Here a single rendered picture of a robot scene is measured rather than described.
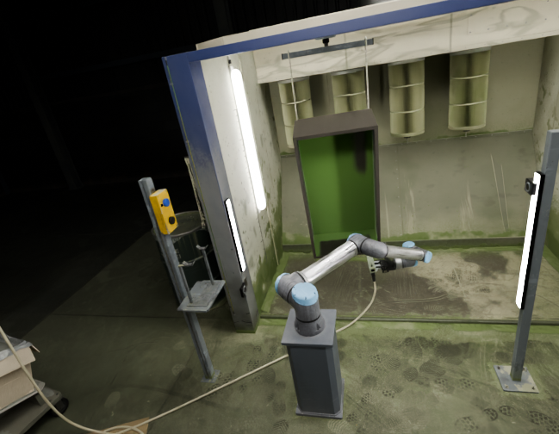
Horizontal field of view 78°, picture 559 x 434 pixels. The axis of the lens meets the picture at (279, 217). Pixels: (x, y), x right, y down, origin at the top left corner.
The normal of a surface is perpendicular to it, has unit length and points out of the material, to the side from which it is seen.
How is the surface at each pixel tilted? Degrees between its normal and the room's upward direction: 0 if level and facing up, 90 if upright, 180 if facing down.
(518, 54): 90
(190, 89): 90
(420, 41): 90
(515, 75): 90
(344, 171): 102
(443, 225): 57
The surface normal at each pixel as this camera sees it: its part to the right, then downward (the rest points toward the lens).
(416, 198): -0.27, -0.13
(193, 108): -0.22, 0.43
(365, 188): -0.08, 0.59
